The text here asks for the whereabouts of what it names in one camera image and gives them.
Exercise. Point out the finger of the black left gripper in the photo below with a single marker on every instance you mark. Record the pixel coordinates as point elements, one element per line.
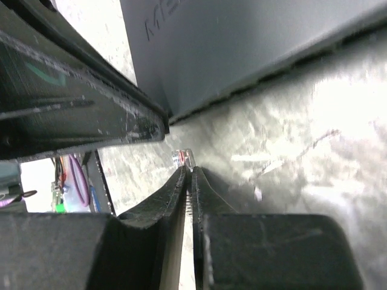
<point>59,95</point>

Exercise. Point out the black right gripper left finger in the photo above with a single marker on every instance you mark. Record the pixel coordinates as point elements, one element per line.
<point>139,249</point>

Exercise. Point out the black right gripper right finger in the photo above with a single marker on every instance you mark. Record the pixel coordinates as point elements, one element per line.
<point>233,250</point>

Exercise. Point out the black network switch box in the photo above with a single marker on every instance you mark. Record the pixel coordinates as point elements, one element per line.
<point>187,54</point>

